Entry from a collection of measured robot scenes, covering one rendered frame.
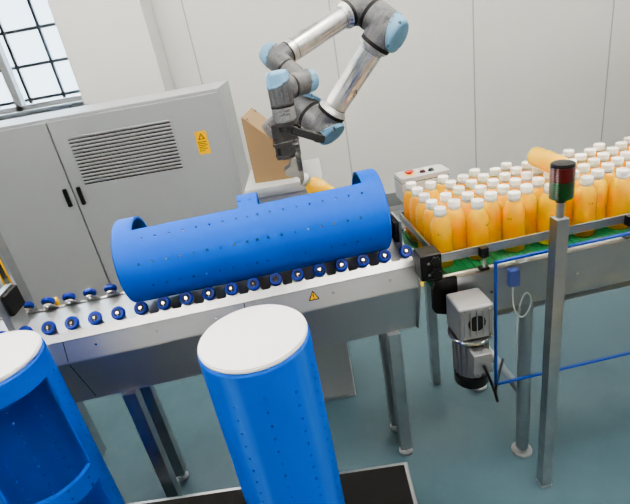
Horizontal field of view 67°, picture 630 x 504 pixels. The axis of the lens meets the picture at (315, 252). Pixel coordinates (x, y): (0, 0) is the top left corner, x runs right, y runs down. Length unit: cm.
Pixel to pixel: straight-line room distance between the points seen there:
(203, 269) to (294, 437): 60
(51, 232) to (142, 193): 70
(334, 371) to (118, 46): 296
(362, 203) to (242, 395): 71
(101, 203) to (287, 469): 251
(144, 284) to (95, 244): 202
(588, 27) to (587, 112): 71
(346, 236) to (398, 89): 300
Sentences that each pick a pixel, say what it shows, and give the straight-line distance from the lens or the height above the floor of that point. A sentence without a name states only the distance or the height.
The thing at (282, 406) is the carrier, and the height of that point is 91.
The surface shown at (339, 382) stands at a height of 10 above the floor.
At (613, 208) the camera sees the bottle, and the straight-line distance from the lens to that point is 192.
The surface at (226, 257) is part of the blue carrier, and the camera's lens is 152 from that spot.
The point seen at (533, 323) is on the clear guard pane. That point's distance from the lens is 179.
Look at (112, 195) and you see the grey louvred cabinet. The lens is 342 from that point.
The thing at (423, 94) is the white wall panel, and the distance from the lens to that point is 448.
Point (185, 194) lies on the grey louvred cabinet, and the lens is 328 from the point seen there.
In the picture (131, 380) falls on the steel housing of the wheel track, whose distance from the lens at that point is 188.
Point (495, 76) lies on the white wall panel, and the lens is 466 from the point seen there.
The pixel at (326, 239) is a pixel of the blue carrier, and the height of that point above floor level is 108.
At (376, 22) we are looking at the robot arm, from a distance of 182.
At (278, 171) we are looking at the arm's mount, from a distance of 199.
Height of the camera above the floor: 170
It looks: 25 degrees down
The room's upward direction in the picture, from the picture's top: 10 degrees counter-clockwise
